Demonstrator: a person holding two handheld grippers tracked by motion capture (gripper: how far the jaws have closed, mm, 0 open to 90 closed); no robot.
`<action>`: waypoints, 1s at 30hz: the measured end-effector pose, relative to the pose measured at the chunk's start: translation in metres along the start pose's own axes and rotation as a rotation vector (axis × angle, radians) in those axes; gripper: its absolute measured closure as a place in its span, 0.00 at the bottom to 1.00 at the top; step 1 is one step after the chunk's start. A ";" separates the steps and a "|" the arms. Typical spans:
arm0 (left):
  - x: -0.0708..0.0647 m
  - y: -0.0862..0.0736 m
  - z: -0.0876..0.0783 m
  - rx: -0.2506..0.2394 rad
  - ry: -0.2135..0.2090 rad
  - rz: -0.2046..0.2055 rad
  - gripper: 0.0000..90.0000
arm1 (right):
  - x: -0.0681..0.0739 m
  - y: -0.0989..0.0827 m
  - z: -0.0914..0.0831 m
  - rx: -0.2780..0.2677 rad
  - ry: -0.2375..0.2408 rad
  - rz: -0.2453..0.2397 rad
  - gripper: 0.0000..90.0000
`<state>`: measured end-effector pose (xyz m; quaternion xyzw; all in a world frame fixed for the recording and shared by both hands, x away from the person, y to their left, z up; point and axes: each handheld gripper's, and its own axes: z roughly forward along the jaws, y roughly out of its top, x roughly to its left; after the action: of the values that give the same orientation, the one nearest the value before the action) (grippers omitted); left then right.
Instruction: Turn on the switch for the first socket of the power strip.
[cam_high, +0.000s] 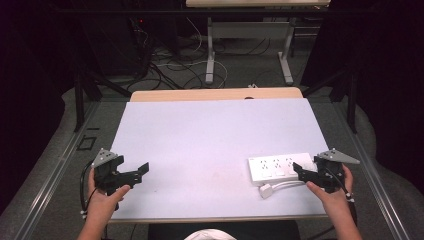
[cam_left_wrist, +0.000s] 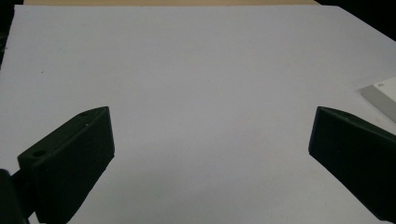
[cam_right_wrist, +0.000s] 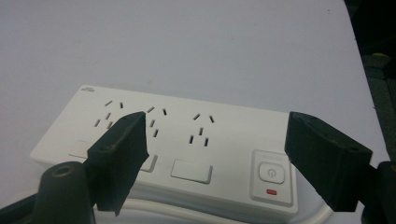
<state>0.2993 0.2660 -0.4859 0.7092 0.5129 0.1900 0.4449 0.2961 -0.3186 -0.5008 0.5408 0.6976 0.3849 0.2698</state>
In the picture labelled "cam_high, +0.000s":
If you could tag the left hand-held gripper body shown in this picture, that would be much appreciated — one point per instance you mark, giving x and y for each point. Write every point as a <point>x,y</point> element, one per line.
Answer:
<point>106,176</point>

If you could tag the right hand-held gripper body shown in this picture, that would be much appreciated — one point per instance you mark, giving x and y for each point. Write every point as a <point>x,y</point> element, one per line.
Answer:
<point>330,176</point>

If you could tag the white power strip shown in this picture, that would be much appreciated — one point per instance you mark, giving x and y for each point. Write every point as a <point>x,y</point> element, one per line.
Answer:
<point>273,168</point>

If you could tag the person's right hand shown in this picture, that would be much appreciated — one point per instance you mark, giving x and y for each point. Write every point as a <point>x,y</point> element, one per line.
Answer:
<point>333,200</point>

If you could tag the person's left hand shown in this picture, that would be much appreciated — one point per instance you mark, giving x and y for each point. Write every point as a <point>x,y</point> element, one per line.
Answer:
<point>101,203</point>

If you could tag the white power plug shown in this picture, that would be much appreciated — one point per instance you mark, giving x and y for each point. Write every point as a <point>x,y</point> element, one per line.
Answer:
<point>266,191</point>

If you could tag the white table mat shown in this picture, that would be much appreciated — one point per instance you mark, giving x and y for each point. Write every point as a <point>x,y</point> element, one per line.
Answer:
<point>206,140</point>

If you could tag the black metal stand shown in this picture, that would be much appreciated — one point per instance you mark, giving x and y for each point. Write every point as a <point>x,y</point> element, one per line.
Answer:
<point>80,100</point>
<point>351,100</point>

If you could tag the wooden table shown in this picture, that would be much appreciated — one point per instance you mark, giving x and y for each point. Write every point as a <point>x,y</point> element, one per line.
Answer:
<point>200,94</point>

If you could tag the white metal-legged table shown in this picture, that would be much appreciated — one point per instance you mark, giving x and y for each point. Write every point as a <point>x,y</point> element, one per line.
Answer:
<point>248,30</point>

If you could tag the aluminium floor rail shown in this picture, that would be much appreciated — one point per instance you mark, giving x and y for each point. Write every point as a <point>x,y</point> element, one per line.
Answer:
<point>50,180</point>
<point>373,173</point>

